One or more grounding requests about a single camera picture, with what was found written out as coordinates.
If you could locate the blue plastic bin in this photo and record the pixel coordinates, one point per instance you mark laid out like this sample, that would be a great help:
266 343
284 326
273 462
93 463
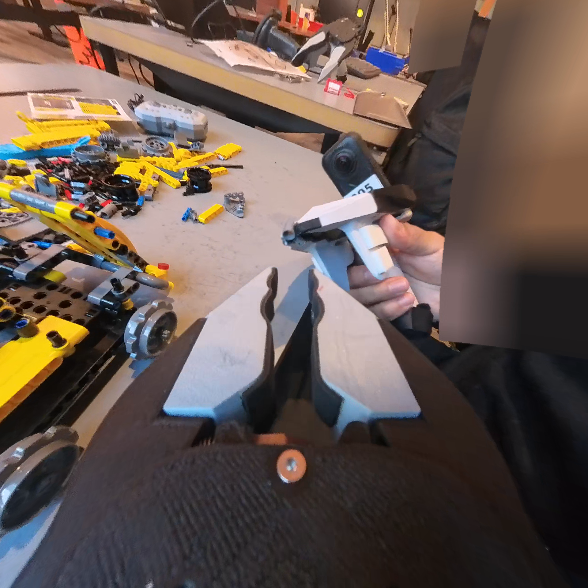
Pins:
386 57

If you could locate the grey panel with grey connectors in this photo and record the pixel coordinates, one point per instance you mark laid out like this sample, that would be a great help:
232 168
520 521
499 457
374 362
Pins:
235 204

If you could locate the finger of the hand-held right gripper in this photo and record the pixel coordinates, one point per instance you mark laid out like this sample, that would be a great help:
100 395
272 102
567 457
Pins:
344 211
330 257

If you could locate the instruction booklet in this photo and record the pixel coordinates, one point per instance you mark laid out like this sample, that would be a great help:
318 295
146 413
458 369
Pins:
78 105

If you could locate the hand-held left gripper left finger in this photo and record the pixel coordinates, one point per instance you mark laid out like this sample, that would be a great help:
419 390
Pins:
216 363

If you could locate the blue toy pin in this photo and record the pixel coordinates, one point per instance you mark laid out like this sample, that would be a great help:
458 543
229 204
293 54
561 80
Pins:
187 214

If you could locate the light blue toy piece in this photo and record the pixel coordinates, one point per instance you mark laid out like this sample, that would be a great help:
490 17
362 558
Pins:
41 147

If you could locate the black toy wheel rim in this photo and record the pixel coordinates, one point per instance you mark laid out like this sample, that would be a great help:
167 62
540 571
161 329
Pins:
198 179
118 187

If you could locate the unused hand-held gripper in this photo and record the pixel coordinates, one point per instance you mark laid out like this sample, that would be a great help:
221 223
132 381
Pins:
342 32

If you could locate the dark grey pouch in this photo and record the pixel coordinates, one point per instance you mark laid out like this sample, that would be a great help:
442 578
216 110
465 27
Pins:
363 68

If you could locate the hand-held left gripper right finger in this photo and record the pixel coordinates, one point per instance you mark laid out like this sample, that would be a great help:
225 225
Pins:
367 363

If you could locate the white paper sheet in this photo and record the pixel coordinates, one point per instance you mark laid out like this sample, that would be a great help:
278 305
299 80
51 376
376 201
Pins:
248 57

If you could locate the dark grey toy connector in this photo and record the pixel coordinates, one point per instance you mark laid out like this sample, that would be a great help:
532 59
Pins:
288 238

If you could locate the orange object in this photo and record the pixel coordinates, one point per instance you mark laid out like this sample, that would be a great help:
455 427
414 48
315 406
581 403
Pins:
80 46

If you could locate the small grey toy wheel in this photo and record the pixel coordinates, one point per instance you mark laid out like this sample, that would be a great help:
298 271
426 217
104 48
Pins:
156 146

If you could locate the grey toy motor block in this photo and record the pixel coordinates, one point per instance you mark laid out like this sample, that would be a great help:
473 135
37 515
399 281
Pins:
127 149

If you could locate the short yellow toy beam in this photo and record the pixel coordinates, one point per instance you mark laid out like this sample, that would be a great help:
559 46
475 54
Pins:
211 213

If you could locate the pile of yellow toy beams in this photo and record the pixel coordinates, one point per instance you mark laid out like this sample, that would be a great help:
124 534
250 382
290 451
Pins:
151 172

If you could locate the person's right hand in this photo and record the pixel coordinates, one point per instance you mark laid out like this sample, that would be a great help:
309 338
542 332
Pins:
418 266

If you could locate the grey toy battery box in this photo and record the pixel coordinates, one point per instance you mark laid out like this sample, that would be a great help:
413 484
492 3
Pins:
170 119

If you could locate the yellow black toy vehicle model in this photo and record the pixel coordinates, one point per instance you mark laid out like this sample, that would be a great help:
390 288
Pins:
32 363

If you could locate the black toy axle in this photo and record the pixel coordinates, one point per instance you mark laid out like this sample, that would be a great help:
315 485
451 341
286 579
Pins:
225 166

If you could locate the long grey table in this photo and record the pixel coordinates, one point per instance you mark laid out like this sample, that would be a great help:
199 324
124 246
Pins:
183 55

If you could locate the pile of small toy connectors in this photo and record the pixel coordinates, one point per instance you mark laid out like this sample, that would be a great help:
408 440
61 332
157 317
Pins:
59 177

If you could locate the small red white box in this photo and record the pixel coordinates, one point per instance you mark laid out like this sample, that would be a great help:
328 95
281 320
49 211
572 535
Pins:
334 87

